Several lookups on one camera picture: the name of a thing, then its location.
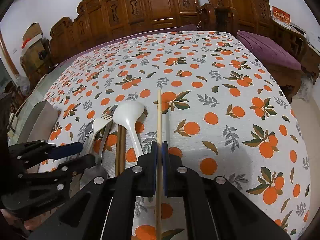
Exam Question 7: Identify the light bamboo chopstick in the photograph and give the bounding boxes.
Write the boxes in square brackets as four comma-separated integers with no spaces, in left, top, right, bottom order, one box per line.
[155,89,163,240]

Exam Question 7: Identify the stainless steel rectangular tray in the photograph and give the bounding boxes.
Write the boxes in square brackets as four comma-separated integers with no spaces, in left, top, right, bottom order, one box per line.
[15,100,58,178]

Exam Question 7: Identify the white ceramic soup spoon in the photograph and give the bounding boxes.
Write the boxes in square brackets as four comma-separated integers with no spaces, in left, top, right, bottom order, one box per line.
[113,101,145,157]

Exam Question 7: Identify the purple armchair cushion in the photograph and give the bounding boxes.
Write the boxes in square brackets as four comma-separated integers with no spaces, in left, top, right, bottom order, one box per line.
[236,30,302,70]

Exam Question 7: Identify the carved wooden sofa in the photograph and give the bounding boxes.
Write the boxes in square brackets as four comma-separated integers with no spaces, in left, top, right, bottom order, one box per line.
[50,0,216,63]

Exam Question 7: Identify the stacked cardboard boxes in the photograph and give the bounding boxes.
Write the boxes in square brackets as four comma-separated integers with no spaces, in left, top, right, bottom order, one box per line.
[20,22,50,85]

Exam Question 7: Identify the orange print tablecloth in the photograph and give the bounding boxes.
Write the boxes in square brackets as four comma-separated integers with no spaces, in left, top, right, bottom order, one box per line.
[44,31,311,239]

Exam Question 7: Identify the person's left hand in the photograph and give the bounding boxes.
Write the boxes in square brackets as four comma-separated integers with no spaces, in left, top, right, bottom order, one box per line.
[24,216,42,231]

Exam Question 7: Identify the red card on side table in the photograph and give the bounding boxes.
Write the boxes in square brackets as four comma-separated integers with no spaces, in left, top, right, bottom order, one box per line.
[272,6,291,24]

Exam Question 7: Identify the dark brown wooden chopstick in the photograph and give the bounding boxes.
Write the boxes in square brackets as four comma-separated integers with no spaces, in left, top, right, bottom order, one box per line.
[119,126,126,174]

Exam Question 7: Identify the plastic bag by sofa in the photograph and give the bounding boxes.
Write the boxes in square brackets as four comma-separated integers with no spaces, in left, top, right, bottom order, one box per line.
[15,74,31,93]

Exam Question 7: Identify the stainless steel spoon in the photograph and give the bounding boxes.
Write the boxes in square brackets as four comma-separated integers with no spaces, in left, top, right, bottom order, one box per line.
[79,118,112,189]

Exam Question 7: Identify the stainless steel fork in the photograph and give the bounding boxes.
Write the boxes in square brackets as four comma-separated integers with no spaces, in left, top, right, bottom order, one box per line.
[80,105,118,145]

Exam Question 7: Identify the carved wooden armchair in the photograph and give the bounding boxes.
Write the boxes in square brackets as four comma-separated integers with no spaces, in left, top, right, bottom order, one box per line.
[205,0,309,63]

